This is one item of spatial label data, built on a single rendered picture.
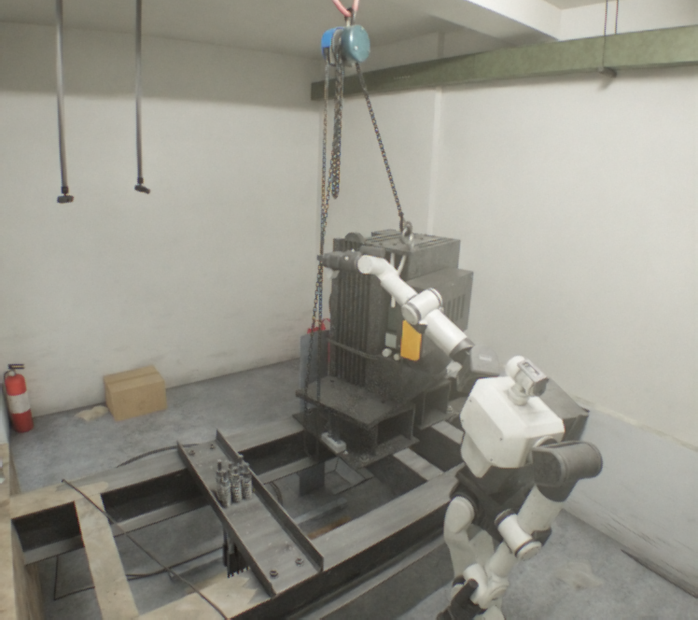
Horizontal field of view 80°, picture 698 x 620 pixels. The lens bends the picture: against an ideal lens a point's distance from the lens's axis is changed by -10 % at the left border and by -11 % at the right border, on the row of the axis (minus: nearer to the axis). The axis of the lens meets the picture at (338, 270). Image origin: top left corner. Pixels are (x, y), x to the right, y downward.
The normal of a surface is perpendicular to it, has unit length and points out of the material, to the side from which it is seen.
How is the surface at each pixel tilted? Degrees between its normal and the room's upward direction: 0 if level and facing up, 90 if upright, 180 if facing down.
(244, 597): 0
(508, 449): 90
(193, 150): 90
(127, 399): 90
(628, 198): 90
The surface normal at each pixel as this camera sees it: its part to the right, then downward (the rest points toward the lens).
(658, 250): -0.81, 0.11
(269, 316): 0.58, 0.21
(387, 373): -0.64, 0.16
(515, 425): -0.54, -0.67
